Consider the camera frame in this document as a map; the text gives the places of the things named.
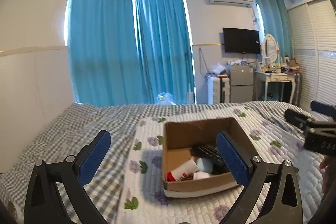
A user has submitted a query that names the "person's right hand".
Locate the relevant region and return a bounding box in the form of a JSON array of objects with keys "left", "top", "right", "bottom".
[{"left": 320, "top": 154, "right": 336, "bottom": 194}]

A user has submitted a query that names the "clear plastic bag by curtain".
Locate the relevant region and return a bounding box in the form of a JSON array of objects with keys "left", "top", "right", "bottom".
[{"left": 157, "top": 92, "right": 177, "bottom": 105}]

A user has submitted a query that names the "wide blue curtain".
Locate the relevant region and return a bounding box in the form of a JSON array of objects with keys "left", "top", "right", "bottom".
[{"left": 67, "top": 0, "right": 137, "bottom": 108}]

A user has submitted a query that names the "light blue round bottle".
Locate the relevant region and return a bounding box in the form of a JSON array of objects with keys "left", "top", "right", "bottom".
[{"left": 196, "top": 157, "right": 214, "bottom": 173}]

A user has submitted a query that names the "white suitcase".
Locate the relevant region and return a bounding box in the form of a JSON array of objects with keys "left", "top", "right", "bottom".
[{"left": 207, "top": 76, "right": 231, "bottom": 104}]

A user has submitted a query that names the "black remote control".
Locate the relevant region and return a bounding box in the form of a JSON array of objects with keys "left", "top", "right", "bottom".
[{"left": 193, "top": 144, "right": 229, "bottom": 169}]

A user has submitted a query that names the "oval white mirror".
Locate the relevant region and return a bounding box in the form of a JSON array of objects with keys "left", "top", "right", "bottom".
[{"left": 262, "top": 34, "right": 280, "bottom": 63}]

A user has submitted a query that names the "grey small fridge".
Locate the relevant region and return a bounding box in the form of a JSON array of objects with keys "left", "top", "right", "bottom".
[{"left": 226, "top": 64, "right": 255, "bottom": 103}]

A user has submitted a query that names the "narrow blue curtain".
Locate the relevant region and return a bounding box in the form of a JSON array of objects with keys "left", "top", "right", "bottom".
[{"left": 135, "top": 0, "right": 195, "bottom": 105}]

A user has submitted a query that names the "white dressing table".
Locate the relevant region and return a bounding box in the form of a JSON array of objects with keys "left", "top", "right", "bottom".
[{"left": 255, "top": 72, "right": 302, "bottom": 104}]

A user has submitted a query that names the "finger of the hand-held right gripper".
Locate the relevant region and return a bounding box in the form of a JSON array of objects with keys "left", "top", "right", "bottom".
[
  {"left": 310, "top": 101, "right": 336, "bottom": 117},
  {"left": 284, "top": 109, "right": 316, "bottom": 133}
]

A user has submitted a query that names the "teal curtain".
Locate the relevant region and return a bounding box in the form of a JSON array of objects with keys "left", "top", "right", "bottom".
[{"left": 251, "top": 0, "right": 294, "bottom": 59}]

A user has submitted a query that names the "black wall television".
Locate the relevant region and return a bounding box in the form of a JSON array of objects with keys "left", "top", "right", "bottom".
[{"left": 223, "top": 28, "right": 261, "bottom": 54}]

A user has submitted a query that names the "white bed headboard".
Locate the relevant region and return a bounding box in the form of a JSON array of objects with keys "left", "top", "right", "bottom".
[{"left": 0, "top": 46, "right": 76, "bottom": 174}]

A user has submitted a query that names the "white floral quilt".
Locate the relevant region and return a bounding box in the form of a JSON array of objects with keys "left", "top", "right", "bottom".
[{"left": 118, "top": 105, "right": 326, "bottom": 224}]

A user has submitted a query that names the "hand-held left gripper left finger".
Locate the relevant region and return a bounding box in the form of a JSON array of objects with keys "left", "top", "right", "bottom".
[{"left": 24, "top": 130, "right": 112, "bottom": 224}]

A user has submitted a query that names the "clear plastic bag on suitcase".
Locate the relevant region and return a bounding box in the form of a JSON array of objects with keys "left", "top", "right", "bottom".
[{"left": 210, "top": 63, "right": 228, "bottom": 76}]

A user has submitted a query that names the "hanging dark cable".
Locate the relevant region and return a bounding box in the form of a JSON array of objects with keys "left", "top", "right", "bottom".
[{"left": 199, "top": 48, "right": 211, "bottom": 78}]

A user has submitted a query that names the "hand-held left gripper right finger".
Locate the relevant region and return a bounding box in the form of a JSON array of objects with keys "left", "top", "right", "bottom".
[{"left": 216, "top": 131, "right": 304, "bottom": 224}]

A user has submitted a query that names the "white tube with red cap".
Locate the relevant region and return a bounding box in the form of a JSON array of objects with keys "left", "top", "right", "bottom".
[{"left": 167, "top": 160, "right": 199, "bottom": 182}]

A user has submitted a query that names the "white slatted wardrobe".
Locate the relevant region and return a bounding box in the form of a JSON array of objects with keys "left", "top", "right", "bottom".
[{"left": 286, "top": 0, "right": 336, "bottom": 119}]

